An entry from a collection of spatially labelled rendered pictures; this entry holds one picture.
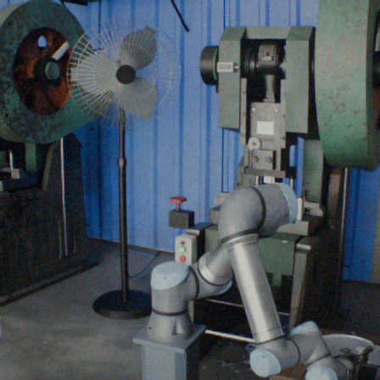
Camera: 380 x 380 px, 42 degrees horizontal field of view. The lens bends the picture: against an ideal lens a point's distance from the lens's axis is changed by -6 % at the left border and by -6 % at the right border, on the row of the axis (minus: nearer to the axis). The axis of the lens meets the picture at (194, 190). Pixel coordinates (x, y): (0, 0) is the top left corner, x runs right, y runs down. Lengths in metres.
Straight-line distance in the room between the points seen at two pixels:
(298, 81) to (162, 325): 1.08
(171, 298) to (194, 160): 2.19
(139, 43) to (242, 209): 1.52
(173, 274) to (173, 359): 0.28
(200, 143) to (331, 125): 1.92
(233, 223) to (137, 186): 2.73
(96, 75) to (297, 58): 1.06
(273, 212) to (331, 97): 0.59
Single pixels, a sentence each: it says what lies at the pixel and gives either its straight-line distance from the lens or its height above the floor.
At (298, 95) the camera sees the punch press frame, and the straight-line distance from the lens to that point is 2.11.
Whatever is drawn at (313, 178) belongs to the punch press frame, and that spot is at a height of 0.83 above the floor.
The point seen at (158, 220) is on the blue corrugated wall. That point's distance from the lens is 3.95.
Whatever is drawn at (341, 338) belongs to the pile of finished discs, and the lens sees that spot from 1.94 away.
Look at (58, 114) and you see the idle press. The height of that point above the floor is 1.08.
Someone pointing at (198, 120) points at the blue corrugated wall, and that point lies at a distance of 3.67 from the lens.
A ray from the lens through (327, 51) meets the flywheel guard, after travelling 1.80.
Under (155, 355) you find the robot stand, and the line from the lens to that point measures 1.70.
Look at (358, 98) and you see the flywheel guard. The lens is 1.79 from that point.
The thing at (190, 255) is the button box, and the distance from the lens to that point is 2.15.
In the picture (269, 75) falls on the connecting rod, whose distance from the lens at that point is 2.23.
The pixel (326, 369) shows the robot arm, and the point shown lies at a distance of 1.35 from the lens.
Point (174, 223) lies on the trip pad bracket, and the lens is 2.25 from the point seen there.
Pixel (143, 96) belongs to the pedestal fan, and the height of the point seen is 1.18.
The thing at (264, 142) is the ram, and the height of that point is 1.00.
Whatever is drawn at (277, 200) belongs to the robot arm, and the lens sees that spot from 1.37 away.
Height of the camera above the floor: 1.23
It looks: 11 degrees down
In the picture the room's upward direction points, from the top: 1 degrees clockwise
